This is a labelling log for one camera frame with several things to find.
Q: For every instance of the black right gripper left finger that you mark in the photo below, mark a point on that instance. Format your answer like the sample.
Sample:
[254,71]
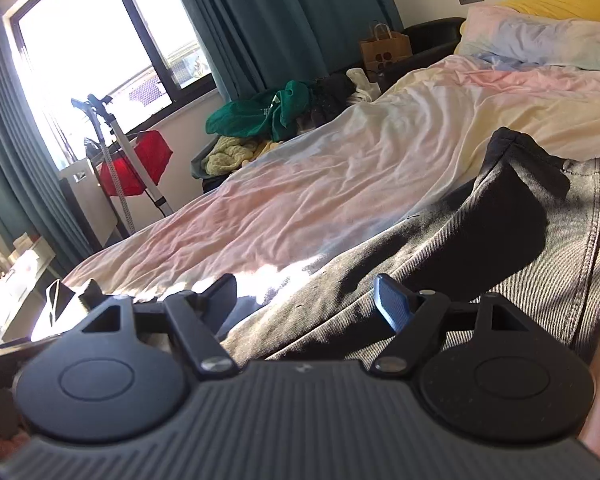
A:
[194,321]

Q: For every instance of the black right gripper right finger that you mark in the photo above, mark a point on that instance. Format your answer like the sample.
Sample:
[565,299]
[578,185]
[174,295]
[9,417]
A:
[416,319]

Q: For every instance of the black sweatpants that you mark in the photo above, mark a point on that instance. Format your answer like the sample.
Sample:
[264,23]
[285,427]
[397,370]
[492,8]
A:
[528,227]

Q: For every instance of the pale yellow knitted garment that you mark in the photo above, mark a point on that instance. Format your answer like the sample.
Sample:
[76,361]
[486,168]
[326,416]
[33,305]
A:
[228,155]

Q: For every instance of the pastel tie-dye duvet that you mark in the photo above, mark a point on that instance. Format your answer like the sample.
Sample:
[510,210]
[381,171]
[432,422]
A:
[281,219]

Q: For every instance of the white desk with drawers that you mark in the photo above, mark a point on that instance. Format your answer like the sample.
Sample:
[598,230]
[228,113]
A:
[21,280]

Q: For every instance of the green garment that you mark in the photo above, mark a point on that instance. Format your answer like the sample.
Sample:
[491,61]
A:
[270,115]

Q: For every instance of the white cloth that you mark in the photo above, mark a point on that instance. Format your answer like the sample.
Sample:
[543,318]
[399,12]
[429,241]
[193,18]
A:
[365,90]

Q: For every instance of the black garment on sofa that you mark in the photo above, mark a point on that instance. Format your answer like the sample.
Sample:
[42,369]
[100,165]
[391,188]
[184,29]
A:
[330,98]

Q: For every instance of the teal curtain near desk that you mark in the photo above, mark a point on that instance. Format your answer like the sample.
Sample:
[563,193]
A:
[31,200]

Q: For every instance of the brown paper bag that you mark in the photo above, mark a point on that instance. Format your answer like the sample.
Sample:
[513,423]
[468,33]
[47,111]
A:
[384,49]

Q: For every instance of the black bedside sofa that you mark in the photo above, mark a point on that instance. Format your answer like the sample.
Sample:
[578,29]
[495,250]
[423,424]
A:
[430,42]

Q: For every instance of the black framed window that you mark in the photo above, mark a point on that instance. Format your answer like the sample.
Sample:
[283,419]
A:
[143,54]

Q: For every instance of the pastel tie-dye pillow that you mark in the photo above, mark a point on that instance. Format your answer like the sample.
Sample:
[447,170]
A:
[501,34]

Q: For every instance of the teal curtain near bed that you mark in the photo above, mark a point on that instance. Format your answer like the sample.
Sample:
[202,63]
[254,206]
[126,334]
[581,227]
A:
[256,45]

